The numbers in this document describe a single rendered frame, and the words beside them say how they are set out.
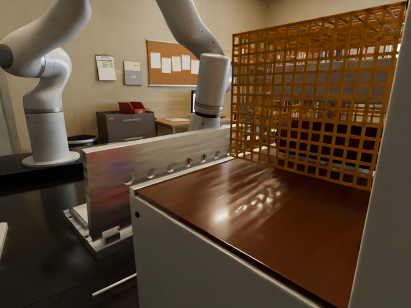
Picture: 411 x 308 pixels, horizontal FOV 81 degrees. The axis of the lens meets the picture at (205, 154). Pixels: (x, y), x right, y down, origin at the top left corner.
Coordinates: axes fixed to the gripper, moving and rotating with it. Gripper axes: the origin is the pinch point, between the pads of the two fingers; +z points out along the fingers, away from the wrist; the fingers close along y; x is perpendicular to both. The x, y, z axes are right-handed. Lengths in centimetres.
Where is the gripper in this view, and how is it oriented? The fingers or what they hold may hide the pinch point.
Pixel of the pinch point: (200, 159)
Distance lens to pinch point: 77.9
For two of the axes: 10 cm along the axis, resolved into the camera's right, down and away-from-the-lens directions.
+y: -7.1, 1.9, -6.8
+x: 6.9, 3.8, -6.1
